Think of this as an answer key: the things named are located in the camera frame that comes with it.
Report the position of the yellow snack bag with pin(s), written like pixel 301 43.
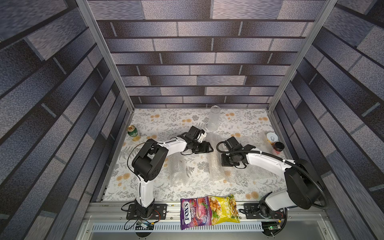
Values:
pixel 224 209

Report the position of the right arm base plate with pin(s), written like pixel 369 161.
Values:
pixel 255 211

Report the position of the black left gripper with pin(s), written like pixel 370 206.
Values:
pixel 204 149

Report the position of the green beverage can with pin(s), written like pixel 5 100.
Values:
pixel 132 131

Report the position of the purple Fox's candy bag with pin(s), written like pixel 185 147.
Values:
pixel 195 212

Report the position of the clear textured glass vase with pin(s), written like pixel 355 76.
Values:
pixel 214 119

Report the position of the red jam jar black lid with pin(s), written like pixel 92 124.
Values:
pixel 278 147

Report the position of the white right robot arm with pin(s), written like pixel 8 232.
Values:
pixel 304 189

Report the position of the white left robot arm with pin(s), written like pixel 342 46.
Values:
pixel 149 161

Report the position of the clear bubble wrap sheet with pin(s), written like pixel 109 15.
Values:
pixel 249 173

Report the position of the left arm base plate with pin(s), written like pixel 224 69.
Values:
pixel 152 212

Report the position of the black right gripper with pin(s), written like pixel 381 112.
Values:
pixel 228 160

